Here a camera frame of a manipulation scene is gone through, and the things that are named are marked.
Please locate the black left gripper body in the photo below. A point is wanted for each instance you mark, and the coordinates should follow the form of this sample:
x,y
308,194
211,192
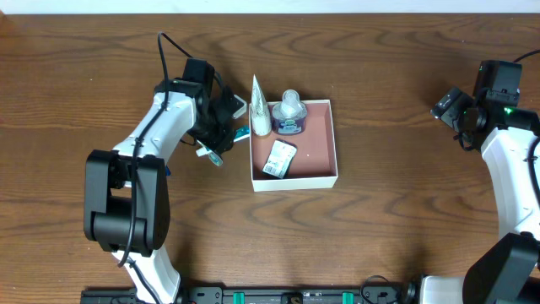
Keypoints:
x,y
220,138

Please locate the white floral lotion tube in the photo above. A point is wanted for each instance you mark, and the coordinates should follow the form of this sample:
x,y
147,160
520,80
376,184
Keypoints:
x,y
260,116

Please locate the green white soap packet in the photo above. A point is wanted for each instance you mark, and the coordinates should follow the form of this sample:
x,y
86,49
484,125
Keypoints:
x,y
279,159

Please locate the clear blue sanitizer bottle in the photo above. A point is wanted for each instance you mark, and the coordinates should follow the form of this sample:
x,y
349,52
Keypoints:
x,y
289,114

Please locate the small toothpaste tube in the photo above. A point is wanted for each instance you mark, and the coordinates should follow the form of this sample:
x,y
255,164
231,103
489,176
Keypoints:
x,y
242,133

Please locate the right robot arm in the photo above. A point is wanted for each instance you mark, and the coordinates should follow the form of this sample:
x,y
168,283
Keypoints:
x,y
507,137

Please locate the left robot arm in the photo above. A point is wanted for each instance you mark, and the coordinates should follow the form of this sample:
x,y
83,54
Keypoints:
x,y
126,197

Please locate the green white toothbrush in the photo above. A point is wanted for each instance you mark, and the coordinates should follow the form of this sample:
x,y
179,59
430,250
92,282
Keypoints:
x,y
213,156

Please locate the white cardboard box pink inside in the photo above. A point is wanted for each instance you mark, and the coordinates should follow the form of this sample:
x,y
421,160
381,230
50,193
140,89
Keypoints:
x,y
315,163

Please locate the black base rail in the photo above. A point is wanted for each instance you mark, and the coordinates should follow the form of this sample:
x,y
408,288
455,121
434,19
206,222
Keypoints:
x,y
376,293

